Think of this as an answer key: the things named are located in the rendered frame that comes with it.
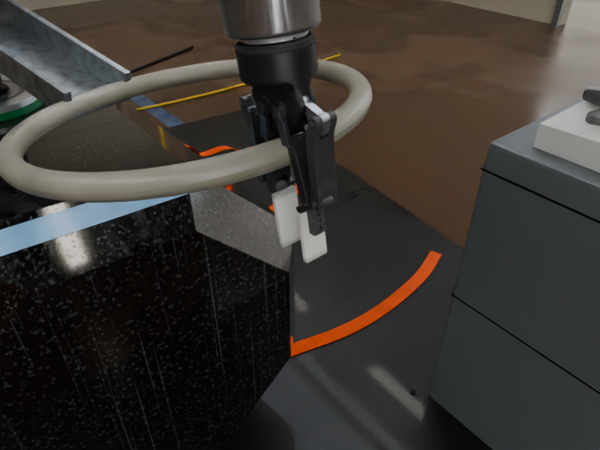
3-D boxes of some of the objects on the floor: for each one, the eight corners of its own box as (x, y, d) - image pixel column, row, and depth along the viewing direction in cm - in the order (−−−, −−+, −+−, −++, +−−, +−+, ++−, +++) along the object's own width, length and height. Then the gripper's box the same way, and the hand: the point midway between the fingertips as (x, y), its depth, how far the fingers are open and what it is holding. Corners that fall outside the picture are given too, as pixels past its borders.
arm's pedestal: (502, 314, 169) (579, 81, 122) (663, 419, 137) (851, 158, 91) (401, 395, 144) (450, 139, 97) (570, 545, 112) (763, 273, 65)
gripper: (367, 31, 42) (379, 264, 54) (257, 22, 54) (286, 213, 66) (296, 52, 38) (325, 296, 50) (195, 37, 51) (237, 237, 62)
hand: (299, 224), depth 56 cm, fingers closed on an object, 4 cm apart
